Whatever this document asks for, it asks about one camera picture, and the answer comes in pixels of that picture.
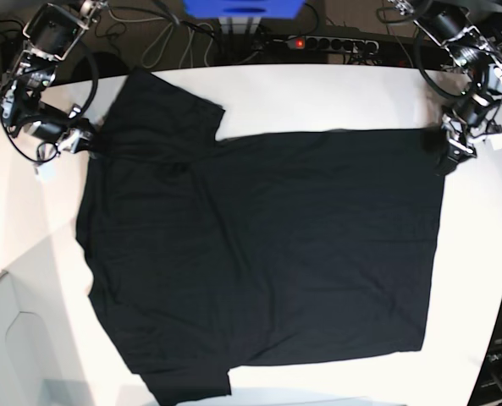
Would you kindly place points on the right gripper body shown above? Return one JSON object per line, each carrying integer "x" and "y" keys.
{"x": 67, "y": 130}

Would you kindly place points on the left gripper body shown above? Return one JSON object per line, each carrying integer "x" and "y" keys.
{"x": 465, "y": 125}

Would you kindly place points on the black T-shirt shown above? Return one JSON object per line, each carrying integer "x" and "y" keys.
{"x": 270, "y": 249}

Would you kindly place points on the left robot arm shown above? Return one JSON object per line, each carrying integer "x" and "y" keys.
{"x": 447, "y": 24}

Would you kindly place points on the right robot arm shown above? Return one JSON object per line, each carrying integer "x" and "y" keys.
{"x": 49, "y": 38}

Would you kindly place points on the black power strip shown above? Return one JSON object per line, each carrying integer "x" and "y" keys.
{"x": 331, "y": 44}

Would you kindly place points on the blue plastic box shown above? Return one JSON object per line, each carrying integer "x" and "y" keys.
{"x": 272, "y": 9}

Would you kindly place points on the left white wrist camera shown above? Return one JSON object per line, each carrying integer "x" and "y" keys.
{"x": 495, "y": 141}

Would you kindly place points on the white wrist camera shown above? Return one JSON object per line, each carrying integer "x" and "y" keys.
{"x": 495, "y": 141}
{"x": 45, "y": 172}

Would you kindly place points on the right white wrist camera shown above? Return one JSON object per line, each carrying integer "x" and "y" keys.
{"x": 45, "y": 172}

